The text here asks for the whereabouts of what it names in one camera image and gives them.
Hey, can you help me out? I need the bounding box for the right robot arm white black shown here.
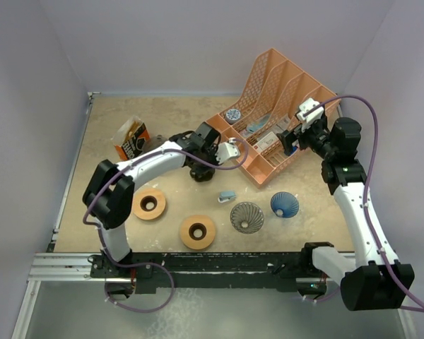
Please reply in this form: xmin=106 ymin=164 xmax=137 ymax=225
xmin=277 ymin=116 xmax=415 ymax=311

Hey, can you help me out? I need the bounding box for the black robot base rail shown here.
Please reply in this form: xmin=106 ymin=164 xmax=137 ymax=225
xmin=88 ymin=252 xmax=331 ymax=296

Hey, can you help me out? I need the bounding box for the peach plastic desk organizer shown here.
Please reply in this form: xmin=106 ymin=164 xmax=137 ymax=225
xmin=207 ymin=49 xmax=336 ymax=189

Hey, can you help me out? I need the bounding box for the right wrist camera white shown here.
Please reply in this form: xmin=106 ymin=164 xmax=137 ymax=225
xmin=295 ymin=97 xmax=324 ymax=132

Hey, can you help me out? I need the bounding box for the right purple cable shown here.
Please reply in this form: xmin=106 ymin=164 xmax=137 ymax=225
xmin=301 ymin=94 xmax=424 ymax=316

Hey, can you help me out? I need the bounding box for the wooden ring dripper stand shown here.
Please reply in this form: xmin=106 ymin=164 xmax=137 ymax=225
xmin=132 ymin=189 xmax=167 ymax=221

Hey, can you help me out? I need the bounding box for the small blue stapler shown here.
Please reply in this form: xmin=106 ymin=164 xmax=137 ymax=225
xmin=218 ymin=191 xmax=237 ymax=203

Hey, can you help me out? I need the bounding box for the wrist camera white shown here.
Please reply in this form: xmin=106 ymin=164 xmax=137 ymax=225
xmin=295 ymin=97 xmax=324 ymax=132
xmin=215 ymin=138 xmax=240 ymax=165

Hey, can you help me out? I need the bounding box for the orange coffee filter bag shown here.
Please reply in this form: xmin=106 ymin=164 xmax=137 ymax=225
xmin=112 ymin=116 xmax=150 ymax=161

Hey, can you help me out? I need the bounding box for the light blue scissors pack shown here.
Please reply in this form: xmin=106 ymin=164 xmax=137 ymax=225
xmin=246 ymin=114 xmax=270 ymax=133

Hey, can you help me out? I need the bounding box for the aluminium frame rail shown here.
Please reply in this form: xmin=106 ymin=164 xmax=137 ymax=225
xmin=11 ymin=92 xmax=135 ymax=339

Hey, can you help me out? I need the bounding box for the blue ribbed dripper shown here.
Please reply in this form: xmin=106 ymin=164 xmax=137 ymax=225
xmin=270 ymin=191 xmax=300 ymax=218

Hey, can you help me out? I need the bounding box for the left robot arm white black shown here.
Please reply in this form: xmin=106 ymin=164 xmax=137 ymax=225
xmin=82 ymin=127 xmax=220 ymax=277

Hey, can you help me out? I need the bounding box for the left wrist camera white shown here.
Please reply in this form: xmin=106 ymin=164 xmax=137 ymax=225
xmin=215 ymin=138 xmax=240 ymax=165

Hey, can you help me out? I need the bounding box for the white stapler box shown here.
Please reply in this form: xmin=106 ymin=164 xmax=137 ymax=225
xmin=254 ymin=131 xmax=278 ymax=153

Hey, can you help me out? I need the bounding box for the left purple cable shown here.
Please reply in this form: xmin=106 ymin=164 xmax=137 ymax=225
xmin=82 ymin=138 xmax=249 ymax=313

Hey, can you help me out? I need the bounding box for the grey ribbed glass dripper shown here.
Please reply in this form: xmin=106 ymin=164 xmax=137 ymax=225
xmin=230 ymin=201 xmax=264 ymax=234

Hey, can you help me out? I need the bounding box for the purple cable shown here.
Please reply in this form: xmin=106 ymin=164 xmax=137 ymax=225
xmin=301 ymin=94 xmax=424 ymax=316
xmin=82 ymin=138 xmax=249 ymax=313

